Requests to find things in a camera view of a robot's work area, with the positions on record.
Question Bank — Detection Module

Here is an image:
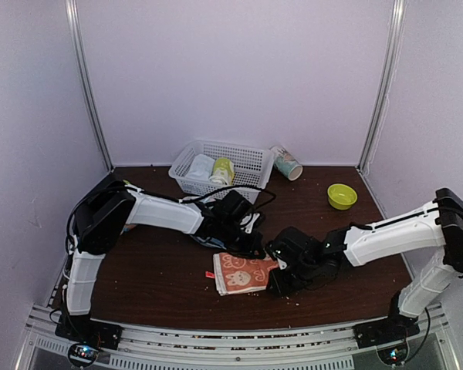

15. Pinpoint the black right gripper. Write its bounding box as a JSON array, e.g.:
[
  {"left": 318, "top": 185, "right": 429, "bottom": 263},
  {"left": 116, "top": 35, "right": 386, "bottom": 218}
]
[{"left": 266, "top": 259, "right": 319, "bottom": 297}]

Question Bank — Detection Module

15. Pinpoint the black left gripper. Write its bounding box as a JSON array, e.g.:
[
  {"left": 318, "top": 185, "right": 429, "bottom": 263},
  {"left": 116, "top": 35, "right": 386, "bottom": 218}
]
[{"left": 218, "top": 220, "right": 265, "bottom": 259}]

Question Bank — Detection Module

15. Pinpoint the orange bunny towel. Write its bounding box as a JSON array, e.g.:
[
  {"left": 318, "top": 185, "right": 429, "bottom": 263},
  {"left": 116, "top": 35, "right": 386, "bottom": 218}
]
[{"left": 205, "top": 253, "right": 279, "bottom": 296}]

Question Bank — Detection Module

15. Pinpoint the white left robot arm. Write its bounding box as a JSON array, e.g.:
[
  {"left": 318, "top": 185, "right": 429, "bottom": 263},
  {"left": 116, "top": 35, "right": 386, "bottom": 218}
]
[{"left": 64, "top": 179, "right": 265, "bottom": 342}]

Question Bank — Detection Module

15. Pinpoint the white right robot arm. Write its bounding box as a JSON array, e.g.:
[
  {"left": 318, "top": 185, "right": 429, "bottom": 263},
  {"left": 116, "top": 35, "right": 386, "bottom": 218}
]
[{"left": 265, "top": 188, "right": 463, "bottom": 341}]

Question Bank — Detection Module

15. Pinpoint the blue patterned towel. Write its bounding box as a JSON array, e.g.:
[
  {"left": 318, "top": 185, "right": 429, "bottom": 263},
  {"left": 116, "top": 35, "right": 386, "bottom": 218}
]
[{"left": 120, "top": 197, "right": 225, "bottom": 250}]

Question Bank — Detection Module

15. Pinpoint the green rolled towel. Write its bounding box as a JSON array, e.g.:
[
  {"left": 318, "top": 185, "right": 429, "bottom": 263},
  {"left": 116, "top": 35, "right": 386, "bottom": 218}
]
[{"left": 209, "top": 157, "right": 235, "bottom": 186}]

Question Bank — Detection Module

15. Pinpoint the white rolled towel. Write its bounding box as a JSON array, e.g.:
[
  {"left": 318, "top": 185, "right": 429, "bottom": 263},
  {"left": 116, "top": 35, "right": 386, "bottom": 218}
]
[{"left": 186, "top": 153, "right": 215, "bottom": 181}]

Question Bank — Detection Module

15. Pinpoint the white plastic basket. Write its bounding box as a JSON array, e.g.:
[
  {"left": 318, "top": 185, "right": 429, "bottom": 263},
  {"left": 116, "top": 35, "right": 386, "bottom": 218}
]
[{"left": 169, "top": 140, "right": 274, "bottom": 204}]

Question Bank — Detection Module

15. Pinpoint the green bowl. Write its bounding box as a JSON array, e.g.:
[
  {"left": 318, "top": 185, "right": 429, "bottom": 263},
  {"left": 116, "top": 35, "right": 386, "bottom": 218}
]
[{"left": 327, "top": 183, "right": 358, "bottom": 210}]

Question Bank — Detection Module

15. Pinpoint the teal patterned paper cup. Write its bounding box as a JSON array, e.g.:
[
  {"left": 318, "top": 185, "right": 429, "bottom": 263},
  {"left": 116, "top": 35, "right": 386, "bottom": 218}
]
[{"left": 270, "top": 146, "right": 303, "bottom": 181}]

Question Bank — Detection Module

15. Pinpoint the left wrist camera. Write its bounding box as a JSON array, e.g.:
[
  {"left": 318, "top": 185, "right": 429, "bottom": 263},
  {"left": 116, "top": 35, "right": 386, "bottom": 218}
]
[{"left": 240, "top": 212, "right": 265, "bottom": 234}]

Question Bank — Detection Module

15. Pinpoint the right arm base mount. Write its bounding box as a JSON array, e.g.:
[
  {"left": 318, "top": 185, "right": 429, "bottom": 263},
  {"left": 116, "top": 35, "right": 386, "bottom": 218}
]
[{"left": 353, "top": 308, "right": 420, "bottom": 349}]

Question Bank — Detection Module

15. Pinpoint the front aluminium rail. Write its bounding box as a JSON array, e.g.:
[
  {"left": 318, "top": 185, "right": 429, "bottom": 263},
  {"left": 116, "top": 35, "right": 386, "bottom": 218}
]
[{"left": 12, "top": 304, "right": 463, "bottom": 369}]

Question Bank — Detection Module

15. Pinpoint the right aluminium frame post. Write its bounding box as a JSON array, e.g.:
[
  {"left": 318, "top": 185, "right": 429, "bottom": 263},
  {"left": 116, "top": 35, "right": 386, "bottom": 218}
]
[{"left": 358, "top": 0, "right": 406, "bottom": 176}]

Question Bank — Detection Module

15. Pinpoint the aluminium frame post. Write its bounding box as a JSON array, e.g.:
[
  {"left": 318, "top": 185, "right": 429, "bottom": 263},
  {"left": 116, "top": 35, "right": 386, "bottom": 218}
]
[
  {"left": 65, "top": 0, "right": 114, "bottom": 173},
  {"left": 358, "top": 0, "right": 406, "bottom": 176}
]

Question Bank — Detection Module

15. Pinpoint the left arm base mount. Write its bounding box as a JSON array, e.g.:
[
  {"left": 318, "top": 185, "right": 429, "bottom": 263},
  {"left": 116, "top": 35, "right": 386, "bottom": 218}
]
[{"left": 55, "top": 305, "right": 122, "bottom": 350}]

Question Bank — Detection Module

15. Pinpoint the left aluminium frame post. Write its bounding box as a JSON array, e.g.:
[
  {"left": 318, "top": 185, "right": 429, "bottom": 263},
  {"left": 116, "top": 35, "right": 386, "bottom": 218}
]
[{"left": 65, "top": 0, "right": 114, "bottom": 173}]

